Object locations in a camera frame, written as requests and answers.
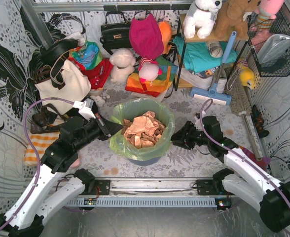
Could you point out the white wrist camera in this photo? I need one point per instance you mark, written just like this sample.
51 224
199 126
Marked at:
198 120
85 108

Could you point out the red cloth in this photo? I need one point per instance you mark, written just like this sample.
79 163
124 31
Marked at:
99 75

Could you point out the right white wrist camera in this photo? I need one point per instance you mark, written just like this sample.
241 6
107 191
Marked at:
198 120

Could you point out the cream canvas tote bag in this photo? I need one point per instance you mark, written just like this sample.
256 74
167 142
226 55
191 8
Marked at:
76 85

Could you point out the pink white plush doll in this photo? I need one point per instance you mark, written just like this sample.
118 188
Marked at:
148 70

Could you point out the yellow plush duck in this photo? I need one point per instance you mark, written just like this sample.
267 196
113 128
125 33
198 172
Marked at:
246 75

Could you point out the orange checkered towel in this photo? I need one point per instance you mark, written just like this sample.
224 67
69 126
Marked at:
41 142

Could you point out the crumpled brown paper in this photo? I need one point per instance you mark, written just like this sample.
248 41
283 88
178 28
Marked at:
143 131

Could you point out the cream plush lamb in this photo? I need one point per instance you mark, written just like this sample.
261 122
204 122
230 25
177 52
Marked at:
123 62

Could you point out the brown patterned bag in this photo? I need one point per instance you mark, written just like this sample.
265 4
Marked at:
42 122

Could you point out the teal folded cloth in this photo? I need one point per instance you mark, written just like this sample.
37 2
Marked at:
197 57

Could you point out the wooden shelf rack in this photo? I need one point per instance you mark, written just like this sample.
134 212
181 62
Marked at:
195 39

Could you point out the bristle broom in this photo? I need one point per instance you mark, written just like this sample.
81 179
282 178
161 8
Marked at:
240 106

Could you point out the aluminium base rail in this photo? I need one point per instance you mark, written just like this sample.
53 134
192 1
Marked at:
145 187

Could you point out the black wire basket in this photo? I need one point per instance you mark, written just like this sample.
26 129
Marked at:
258 36

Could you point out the pink plush toy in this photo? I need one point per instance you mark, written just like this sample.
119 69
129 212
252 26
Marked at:
266 12

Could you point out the magenta cloth bag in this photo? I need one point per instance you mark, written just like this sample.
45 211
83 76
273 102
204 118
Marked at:
145 37

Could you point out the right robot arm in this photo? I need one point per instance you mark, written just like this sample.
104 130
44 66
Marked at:
242 177

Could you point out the rainbow striped bag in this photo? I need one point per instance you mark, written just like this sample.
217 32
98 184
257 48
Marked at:
159 85

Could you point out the silver foil pouch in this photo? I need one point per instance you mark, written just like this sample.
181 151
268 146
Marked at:
273 48

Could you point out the brown teddy bear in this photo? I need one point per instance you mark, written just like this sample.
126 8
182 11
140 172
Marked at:
231 15

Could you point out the colourful rainbow cloth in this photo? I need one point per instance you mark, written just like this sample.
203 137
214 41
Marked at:
86 57

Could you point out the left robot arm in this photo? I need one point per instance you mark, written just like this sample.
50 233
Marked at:
31 224

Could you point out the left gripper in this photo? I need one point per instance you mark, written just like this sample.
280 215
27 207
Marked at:
102 126

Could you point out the blue trash bin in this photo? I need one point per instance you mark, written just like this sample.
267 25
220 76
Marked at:
145 162

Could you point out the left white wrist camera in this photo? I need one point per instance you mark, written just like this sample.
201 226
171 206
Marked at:
85 108

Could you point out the white plush dog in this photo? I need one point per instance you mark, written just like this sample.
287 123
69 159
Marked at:
200 18

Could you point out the black leather handbag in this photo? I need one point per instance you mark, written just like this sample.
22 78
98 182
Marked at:
116 35

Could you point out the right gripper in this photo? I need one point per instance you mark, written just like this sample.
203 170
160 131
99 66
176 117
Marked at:
189 135

